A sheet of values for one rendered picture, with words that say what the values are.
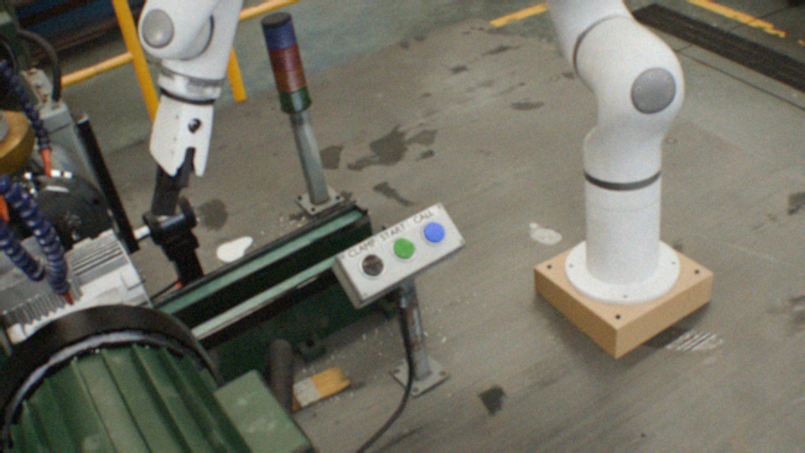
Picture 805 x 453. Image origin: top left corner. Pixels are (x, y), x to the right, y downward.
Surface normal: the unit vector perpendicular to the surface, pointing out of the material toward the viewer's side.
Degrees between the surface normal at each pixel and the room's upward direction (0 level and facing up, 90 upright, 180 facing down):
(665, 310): 90
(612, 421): 0
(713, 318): 0
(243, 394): 0
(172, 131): 60
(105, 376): 13
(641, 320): 90
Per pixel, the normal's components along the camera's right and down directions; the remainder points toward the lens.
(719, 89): -0.15, -0.80
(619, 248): -0.33, 0.55
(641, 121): 0.11, 0.92
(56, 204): 0.56, 0.43
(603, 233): -0.68, 0.47
